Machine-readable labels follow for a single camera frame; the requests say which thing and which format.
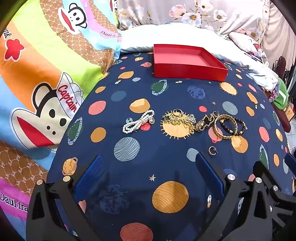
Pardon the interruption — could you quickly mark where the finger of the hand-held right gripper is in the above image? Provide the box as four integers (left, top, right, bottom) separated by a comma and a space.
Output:
253, 160, 296, 241
284, 153, 296, 171

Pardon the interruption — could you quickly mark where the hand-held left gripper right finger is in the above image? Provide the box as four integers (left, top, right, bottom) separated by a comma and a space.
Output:
195, 152, 285, 241

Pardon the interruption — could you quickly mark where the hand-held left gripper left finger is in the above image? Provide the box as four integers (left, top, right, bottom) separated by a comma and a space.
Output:
26, 154, 103, 241

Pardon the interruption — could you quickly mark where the gold bangle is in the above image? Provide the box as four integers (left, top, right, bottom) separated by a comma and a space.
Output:
213, 114, 238, 140

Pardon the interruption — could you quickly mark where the gold link bracelet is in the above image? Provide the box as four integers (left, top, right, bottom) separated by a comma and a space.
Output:
195, 112, 219, 133

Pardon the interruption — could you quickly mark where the black bead bracelet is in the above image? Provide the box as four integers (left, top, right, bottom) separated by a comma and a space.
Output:
221, 117, 247, 137

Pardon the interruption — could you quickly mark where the gold chain necklace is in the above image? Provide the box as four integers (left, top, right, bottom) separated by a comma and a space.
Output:
161, 111, 197, 135

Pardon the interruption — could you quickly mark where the red cardboard box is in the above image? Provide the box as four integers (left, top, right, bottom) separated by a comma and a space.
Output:
153, 44, 229, 82

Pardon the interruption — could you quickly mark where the brown cardboard box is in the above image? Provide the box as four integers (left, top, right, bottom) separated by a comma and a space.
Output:
285, 104, 295, 121

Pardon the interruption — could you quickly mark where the navy planet print bedsheet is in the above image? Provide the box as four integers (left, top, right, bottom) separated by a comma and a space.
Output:
45, 52, 292, 241

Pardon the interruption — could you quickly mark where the green bag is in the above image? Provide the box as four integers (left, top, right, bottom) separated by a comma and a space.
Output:
273, 77, 289, 109

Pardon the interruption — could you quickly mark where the dark wooden chair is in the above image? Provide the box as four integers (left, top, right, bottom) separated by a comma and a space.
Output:
273, 56, 290, 78

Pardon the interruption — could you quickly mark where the colourful monkey print quilt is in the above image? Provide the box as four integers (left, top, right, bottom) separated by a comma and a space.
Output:
0, 0, 123, 241

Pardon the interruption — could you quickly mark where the pink cartoon pillow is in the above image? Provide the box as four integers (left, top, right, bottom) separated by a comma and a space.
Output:
228, 31, 264, 56

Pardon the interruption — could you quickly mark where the pink curtain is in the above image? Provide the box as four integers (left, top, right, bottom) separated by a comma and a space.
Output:
261, 0, 296, 61

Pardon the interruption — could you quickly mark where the light blue pillow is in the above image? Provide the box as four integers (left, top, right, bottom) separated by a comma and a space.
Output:
120, 23, 279, 91

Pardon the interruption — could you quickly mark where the grey floral cloth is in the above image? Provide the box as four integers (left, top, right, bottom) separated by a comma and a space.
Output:
116, 0, 273, 35

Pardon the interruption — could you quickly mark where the white charger cable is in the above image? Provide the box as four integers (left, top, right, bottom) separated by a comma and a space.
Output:
254, 0, 270, 65

